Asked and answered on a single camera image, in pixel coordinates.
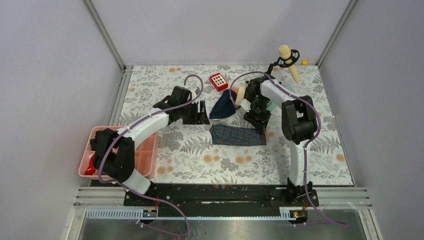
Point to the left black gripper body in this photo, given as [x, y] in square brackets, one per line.
[190, 115]

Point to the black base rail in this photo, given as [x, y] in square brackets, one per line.
[223, 200]

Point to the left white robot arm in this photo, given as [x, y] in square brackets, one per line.
[114, 150]

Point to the olive and beige garment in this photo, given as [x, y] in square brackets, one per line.
[240, 94]

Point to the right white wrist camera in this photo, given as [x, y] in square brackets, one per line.
[245, 105]

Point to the mint green tube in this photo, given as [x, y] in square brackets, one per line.
[271, 106]

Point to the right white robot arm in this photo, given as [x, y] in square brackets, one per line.
[298, 123]

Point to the solid navy blue garment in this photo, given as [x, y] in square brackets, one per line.
[224, 107]

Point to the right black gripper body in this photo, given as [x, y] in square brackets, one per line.
[258, 111]

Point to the pink compartment tray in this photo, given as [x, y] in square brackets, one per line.
[145, 155]

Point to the floral table mat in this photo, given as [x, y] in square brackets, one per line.
[186, 153]

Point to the beige microphone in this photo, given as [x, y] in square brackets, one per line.
[290, 57]

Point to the navy striped underwear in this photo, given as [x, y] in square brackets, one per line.
[236, 136]

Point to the red grid box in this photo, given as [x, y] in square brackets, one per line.
[219, 82]

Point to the black item in tray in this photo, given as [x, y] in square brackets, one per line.
[94, 143]

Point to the red item in tray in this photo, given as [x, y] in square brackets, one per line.
[90, 171]

